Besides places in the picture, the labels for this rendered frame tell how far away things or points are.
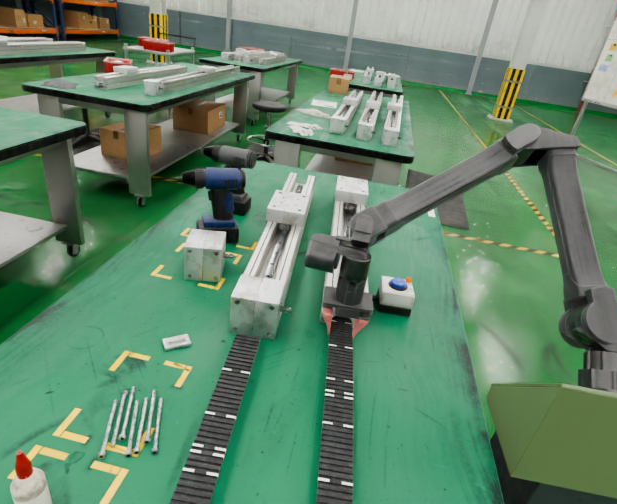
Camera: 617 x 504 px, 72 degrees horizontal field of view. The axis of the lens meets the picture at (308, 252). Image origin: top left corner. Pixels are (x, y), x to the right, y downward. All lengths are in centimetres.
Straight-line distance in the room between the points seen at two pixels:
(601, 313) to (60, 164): 239
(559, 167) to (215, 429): 81
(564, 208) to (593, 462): 45
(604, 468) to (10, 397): 95
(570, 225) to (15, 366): 106
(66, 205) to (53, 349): 178
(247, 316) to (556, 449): 58
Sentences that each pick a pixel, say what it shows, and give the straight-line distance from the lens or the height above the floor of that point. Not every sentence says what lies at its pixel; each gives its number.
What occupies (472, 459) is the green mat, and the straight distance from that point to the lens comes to 84.
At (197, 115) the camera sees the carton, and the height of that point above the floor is 40.
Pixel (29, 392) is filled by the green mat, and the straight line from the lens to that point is 88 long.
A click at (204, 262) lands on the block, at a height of 83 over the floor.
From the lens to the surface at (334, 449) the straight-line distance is 72.
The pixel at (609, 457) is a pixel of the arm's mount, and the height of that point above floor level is 87.
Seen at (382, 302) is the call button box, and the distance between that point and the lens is 106.
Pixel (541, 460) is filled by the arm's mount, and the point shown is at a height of 83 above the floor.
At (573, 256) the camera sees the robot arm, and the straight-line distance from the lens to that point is 94.
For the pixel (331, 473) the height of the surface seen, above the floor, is 81.
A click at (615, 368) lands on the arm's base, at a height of 94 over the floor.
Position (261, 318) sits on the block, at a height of 83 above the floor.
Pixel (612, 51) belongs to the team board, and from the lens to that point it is 709.
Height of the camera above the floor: 138
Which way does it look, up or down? 28 degrees down
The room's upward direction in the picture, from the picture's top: 8 degrees clockwise
